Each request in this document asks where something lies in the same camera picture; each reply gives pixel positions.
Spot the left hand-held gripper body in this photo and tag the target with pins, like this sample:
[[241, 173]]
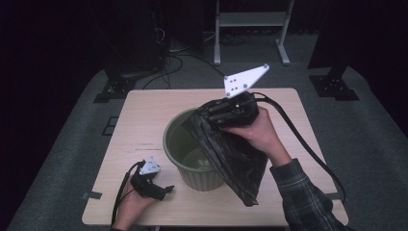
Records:
[[146, 184]]

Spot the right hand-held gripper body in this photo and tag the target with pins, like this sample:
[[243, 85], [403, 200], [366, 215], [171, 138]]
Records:
[[245, 109]]

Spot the green plastic trash bin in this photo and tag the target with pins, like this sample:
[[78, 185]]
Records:
[[198, 179]]

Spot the black plastic garbage bag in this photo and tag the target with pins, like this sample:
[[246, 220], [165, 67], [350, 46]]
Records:
[[231, 154]]

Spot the person's left hand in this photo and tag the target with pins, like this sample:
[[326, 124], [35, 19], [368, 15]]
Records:
[[130, 208]]

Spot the person's right hand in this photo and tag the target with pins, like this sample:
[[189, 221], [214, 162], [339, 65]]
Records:
[[261, 134]]

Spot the grey tape piece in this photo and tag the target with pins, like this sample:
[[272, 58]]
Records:
[[336, 196], [92, 195]]

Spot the black floor tape outline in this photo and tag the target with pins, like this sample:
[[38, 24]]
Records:
[[104, 130]]

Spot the white metal stand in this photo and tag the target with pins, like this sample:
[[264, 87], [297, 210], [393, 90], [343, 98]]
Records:
[[251, 19]]

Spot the black stand base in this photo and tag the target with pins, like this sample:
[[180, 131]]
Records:
[[117, 88], [335, 86]]

